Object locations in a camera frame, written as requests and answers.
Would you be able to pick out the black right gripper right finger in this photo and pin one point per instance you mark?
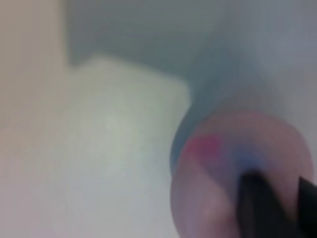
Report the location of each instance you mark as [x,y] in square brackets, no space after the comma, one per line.
[309,210]

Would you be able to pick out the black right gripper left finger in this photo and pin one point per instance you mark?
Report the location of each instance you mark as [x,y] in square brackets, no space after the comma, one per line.
[265,210]

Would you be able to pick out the pink peach with green leaf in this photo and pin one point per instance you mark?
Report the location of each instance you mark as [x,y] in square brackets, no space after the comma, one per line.
[210,198]

